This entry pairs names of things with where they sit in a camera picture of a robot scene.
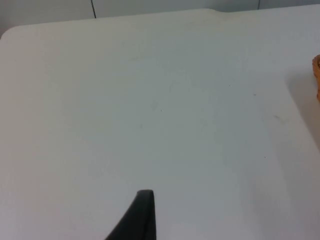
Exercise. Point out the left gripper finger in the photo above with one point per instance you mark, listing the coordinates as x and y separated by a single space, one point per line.
140 220

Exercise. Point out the pale brown wicker basket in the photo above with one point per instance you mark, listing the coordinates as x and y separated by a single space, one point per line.
317 77

